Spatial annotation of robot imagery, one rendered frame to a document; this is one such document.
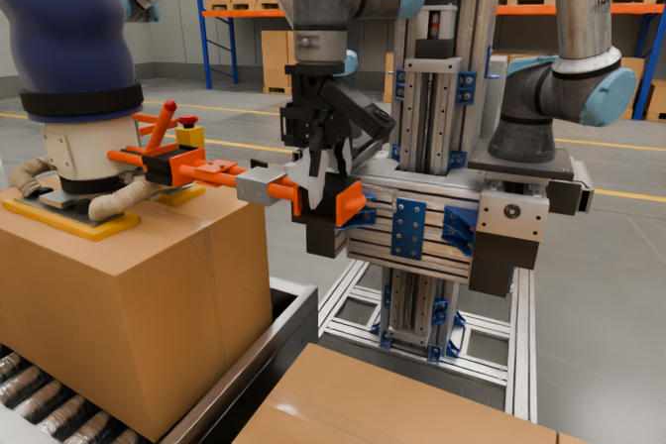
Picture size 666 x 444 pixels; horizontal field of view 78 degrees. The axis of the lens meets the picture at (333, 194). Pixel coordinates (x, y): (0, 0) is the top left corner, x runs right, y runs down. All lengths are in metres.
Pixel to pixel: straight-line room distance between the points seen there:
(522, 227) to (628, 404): 1.23
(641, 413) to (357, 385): 1.27
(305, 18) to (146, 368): 0.68
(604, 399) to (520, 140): 1.27
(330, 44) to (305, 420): 0.77
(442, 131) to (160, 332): 0.83
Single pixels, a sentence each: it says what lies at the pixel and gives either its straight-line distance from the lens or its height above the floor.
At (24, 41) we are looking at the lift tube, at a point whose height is 1.31.
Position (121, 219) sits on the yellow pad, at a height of 0.97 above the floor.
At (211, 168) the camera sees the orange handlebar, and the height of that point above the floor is 1.09.
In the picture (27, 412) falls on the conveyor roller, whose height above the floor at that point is 0.54.
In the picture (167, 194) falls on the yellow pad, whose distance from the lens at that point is 1.04.
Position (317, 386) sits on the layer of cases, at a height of 0.54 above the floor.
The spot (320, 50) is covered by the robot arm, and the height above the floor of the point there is 1.30.
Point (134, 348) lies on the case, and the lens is 0.87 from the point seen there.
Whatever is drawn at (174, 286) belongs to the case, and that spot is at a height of 0.86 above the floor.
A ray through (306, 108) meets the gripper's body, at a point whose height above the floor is 1.22.
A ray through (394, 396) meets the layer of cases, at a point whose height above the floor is 0.54.
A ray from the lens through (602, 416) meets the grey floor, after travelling 1.99.
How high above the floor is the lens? 1.33
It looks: 22 degrees down
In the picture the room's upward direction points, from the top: straight up
